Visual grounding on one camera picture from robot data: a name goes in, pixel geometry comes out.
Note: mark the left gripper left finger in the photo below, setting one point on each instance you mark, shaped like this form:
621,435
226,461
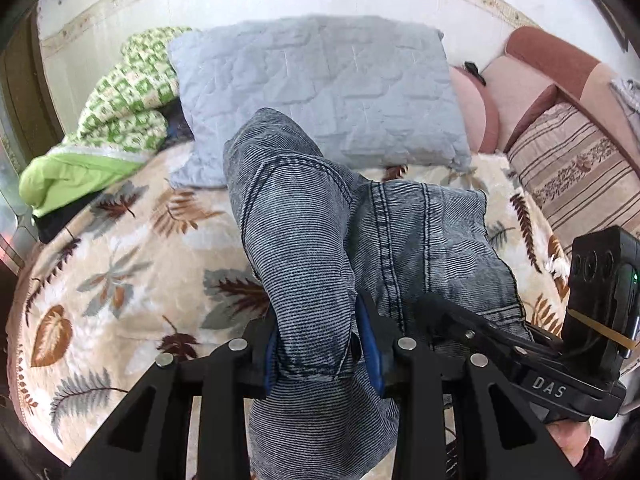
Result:
147,434

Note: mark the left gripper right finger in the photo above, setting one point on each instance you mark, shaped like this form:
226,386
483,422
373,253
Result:
498,435

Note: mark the grey denim pants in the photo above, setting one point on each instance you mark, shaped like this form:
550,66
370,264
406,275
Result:
316,235

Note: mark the person's right hand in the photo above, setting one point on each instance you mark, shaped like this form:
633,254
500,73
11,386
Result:
571,437

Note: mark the beige leaf pattern blanket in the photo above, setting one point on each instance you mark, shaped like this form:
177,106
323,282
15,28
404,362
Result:
146,268

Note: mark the brown striped cushion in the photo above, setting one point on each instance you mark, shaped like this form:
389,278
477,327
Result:
576,175

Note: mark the grey cloth on sofa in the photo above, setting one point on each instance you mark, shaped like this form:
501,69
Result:
627,93

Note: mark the pink brown sofa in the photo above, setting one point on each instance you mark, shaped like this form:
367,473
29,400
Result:
535,71

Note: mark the green patterned quilt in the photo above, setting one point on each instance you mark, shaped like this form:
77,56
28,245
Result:
119,129

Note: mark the small black object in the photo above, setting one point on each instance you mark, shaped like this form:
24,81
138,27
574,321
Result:
472,69

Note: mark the grey quilted pillow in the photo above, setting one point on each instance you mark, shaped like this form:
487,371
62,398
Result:
369,92

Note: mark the black camera box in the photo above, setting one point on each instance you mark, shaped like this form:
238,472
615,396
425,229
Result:
602,316

